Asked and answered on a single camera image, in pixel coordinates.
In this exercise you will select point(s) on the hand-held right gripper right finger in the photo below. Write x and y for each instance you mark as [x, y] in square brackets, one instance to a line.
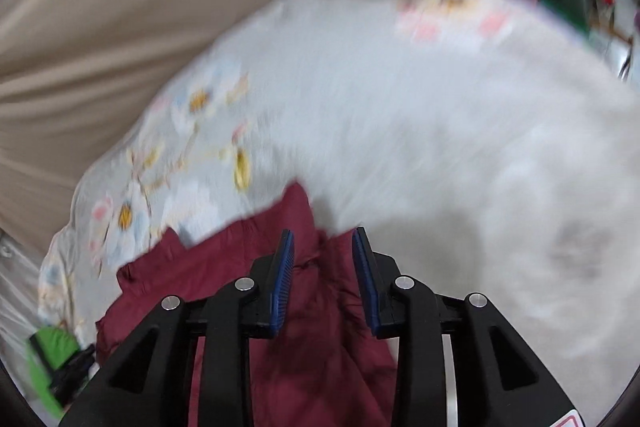
[365, 282]

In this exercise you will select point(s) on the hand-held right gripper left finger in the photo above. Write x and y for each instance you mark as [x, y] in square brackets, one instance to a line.
[282, 282]

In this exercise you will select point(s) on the maroon puffer jacket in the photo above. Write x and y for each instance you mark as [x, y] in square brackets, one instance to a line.
[320, 372]

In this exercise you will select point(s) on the green cloth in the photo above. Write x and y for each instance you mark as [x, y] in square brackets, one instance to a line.
[50, 339]

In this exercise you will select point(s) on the white shiny sheet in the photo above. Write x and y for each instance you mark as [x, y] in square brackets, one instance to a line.
[20, 307]

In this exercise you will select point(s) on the floral fleece blanket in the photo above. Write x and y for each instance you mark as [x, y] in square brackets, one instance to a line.
[400, 107]

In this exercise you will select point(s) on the beige fabric curtain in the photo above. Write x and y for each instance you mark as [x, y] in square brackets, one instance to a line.
[100, 32]

